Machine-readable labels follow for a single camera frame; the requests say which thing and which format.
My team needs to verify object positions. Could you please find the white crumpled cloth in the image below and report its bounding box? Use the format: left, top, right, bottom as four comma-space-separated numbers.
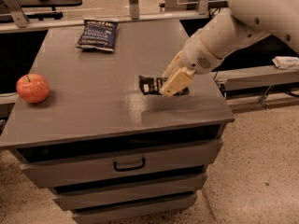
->
273, 56, 299, 70

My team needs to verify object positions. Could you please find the blue vinegar chip bag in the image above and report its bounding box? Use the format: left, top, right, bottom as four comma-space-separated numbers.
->
76, 20, 118, 52

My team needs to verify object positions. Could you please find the black rxbar chocolate wrapper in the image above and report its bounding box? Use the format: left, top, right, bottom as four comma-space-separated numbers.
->
138, 76, 189, 97

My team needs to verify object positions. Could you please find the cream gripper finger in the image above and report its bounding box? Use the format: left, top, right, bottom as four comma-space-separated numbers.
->
159, 67, 195, 97
163, 51, 183, 78

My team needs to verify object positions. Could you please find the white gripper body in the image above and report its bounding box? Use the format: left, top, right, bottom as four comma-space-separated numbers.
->
180, 29, 223, 75

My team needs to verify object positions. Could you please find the red apple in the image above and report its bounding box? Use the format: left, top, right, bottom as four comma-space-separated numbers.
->
16, 74, 50, 104

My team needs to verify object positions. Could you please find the grey drawer cabinet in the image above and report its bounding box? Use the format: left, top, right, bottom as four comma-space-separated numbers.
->
0, 21, 234, 224

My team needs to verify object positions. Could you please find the black drawer handle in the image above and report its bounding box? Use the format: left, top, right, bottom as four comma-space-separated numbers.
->
113, 158, 146, 173

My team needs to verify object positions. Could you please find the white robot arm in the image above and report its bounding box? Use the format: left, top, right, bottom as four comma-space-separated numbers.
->
159, 0, 299, 97

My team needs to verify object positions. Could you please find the dark background table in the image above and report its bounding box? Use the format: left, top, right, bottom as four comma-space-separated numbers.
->
17, 0, 82, 21

